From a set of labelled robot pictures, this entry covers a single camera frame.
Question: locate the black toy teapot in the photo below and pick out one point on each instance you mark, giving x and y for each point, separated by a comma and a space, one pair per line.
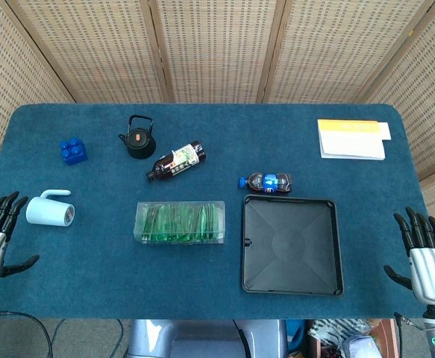
139, 145

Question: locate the blue toy building brick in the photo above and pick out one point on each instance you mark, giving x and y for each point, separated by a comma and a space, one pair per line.
73, 153

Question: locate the blue-grey robot torso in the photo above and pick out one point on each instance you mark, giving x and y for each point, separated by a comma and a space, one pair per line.
202, 339

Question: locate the brown box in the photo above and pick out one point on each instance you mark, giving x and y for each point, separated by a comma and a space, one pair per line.
385, 335

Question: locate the blue felt table cloth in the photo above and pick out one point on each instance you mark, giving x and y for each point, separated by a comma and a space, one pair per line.
127, 279

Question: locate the light blue mug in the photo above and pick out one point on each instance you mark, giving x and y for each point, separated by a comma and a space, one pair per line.
47, 214

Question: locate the woven wicker folding screen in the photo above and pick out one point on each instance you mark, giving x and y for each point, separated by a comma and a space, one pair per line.
217, 48

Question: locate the dark bottle with white label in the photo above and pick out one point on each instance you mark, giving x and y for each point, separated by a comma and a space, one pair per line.
176, 162

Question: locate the cola bottle with blue label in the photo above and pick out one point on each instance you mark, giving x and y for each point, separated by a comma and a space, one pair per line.
269, 182

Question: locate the black square plastic tray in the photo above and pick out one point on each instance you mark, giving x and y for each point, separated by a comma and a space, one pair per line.
291, 242

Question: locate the white and yellow booklet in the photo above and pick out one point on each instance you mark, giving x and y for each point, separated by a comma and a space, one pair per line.
351, 145

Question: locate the black-and-white striped cloth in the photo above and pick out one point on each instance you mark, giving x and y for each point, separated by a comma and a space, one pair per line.
333, 330

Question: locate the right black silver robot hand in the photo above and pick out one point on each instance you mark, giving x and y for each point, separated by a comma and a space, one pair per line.
433, 276

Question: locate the clear box of green packets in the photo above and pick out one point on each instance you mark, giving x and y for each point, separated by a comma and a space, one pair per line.
180, 223

